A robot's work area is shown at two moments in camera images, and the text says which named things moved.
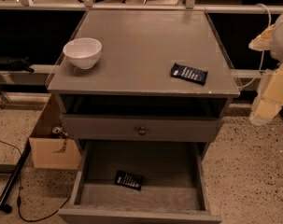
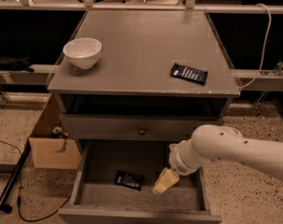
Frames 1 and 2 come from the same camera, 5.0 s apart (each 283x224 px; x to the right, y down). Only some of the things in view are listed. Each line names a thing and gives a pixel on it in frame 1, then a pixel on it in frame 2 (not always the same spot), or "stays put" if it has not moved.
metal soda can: [57, 130] stays put
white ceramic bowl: [84, 52] stays put
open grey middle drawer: [173, 189] stays put
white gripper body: [281, 42] → [177, 161]
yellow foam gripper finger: [262, 42] → [167, 179]
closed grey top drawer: [140, 128] stays put
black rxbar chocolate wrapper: [129, 179] stays put
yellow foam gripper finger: [274, 92] → [159, 188]
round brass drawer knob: [142, 131] stays put
